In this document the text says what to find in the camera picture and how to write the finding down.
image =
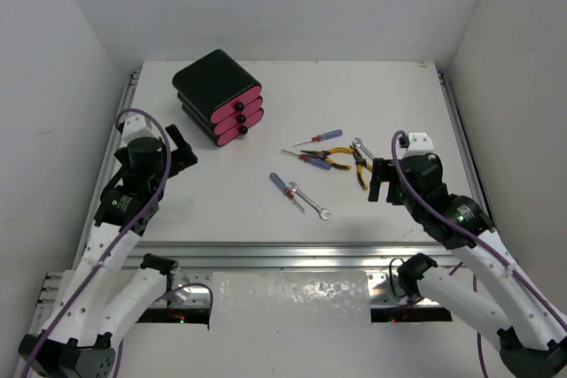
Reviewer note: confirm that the pink bottom drawer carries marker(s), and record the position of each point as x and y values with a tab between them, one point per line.
233	133

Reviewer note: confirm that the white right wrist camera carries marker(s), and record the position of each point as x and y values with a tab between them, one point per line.
416	144

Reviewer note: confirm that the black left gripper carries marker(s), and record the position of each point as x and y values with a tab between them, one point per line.
178	157

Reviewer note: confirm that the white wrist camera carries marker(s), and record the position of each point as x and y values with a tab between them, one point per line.
416	144
136	126

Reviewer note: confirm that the yellow needle-nose pliers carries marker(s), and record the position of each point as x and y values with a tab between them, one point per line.
325	156

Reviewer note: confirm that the yellow cutting pliers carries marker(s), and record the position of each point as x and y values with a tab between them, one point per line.
361	164

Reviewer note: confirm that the aluminium rail frame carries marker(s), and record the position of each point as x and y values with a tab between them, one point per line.
225	214

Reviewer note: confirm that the silver wrench lower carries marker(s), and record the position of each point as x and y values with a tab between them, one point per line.
323	213

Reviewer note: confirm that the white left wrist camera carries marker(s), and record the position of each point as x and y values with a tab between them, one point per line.
136	126

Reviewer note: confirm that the black drawer cabinet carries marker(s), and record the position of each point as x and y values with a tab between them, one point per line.
208	83

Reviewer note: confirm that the silver wrench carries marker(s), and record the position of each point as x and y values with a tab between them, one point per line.
323	213
357	142

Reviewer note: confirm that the blue screwdriver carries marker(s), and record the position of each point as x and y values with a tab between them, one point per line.
322	137
285	190
319	163

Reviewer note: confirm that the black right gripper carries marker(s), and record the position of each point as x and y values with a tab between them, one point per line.
383	170

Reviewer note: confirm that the silver wrench upper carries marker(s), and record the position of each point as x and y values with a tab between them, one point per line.
357	142

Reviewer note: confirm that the pink top drawer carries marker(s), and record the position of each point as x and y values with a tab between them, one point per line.
236	104

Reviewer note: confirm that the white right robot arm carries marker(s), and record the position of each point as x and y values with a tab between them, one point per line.
526	330

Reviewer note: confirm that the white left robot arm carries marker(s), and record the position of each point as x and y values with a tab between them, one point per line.
82	337

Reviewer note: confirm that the pink drawer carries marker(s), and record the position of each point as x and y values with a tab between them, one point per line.
236	104
248	116
233	133

